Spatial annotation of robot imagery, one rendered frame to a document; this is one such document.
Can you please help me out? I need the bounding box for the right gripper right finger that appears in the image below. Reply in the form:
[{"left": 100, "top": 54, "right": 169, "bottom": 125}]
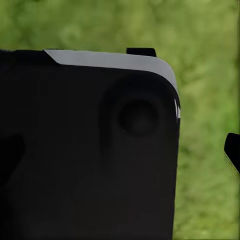
[{"left": 224, "top": 133, "right": 240, "bottom": 173}]

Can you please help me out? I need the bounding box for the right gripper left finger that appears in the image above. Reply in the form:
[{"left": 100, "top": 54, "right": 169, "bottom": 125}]
[{"left": 0, "top": 133, "right": 26, "bottom": 193}]

